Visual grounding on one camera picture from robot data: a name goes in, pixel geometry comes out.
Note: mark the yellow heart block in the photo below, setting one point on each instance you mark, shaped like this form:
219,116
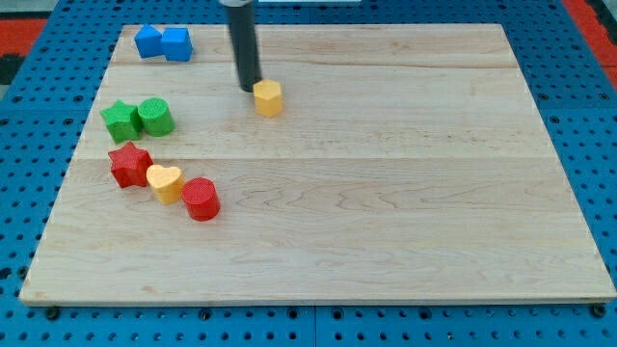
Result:
165,182

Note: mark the blue cube block right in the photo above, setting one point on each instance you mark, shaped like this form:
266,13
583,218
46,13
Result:
176,44

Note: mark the blue block left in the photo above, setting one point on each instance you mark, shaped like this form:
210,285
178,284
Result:
148,42

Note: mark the light wooden board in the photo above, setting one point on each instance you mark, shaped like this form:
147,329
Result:
409,166

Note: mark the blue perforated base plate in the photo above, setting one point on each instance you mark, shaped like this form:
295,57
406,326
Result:
45,108

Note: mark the green star block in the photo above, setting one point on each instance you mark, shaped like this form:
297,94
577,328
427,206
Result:
122,122

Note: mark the red cylinder block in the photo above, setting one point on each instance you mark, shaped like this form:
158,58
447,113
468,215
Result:
200,199

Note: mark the yellow hexagon block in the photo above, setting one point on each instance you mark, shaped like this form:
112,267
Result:
268,97

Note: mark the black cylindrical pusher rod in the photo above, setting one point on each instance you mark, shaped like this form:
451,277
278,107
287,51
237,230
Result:
242,30

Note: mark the green cylinder block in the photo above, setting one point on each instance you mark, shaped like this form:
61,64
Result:
156,117

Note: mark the red star block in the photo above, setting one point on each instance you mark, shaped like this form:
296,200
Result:
129,165

